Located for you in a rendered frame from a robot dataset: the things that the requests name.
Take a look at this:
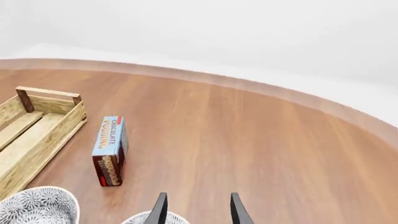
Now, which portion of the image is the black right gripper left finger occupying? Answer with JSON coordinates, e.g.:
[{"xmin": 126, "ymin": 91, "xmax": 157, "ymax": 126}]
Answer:
[{"xmin": 146, "ymin": 192, "xmax": 169, "ymax": 224}]

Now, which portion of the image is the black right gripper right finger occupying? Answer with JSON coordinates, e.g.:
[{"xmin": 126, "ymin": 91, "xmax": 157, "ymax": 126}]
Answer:
[{"xmin": 230, "ymin": 192, "xmax": 256, "ymax": 224}]

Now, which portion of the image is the grey patterned bowl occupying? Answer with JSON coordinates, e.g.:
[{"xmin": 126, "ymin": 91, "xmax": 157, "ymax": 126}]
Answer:
[
  {"xmin": 0, "ymin": 185, "xmax": 81, "ymax": 224},
  {"xmin": 120, "ymin": 210, "xmax": 191, "ymax": 224}
]

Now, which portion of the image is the wooden slat tray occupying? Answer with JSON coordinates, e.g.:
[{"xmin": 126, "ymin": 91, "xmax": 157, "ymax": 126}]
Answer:
[{"xmin": 0, "ymin": 86, "xmax": 88, "ymax": 195}]

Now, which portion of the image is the chocolate pudding box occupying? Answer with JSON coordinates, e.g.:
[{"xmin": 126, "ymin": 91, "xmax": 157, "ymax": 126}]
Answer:
[{"xmin": 91, "ymin": 116, "xmax": 129, "ymax": 187}]

